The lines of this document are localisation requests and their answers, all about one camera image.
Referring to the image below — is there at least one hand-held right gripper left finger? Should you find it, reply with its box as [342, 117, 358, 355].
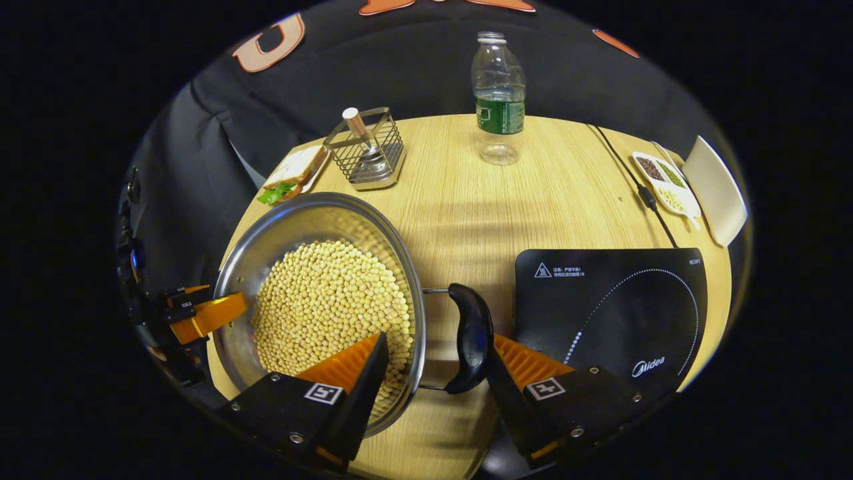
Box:
[223, 332, 391, 471]

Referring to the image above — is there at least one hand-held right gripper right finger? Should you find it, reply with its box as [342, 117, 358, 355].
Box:
[485, 333, 650, 467]

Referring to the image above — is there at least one steel pot with black handle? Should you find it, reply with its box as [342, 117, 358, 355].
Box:
[207, 192, 495, 437]

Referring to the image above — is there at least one pile of soybeans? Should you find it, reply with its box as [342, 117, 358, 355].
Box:
[251, 240, 414, 421]

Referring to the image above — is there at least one black induction cooktop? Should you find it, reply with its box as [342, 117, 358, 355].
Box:
[513, 248, 708, 404]

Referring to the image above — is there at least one sandwich with lettuce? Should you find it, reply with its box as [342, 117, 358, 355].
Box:
[257, 145, 327, 205]

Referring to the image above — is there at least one small white plate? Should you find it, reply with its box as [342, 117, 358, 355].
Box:
[293, 148, 332, 195]

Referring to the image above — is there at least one shaker with wooden cap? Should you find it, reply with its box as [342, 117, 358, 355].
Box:
[342, 107, 387, 175]

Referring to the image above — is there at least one white divided seasoning dish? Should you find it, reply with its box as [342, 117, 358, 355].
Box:
[632, 151, 702, 231]

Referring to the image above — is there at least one clear plastic water bottle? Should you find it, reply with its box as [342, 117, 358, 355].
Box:
[470, 31, 527, 166]

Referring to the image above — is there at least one white toaster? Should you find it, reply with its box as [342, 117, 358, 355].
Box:
[681, 135, 748, 247]

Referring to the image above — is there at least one black backdrop cloth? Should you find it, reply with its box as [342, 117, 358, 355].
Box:
[120, 0, 734, 294]

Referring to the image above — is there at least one wire mesh basket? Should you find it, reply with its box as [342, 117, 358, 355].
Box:
[323, 107, 406, 192]

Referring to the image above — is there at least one black power cable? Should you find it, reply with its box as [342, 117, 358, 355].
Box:
[586, 123, 679, 249]

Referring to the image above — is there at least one grey toaster cord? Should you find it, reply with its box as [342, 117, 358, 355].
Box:
[650, 140, 684, 167]

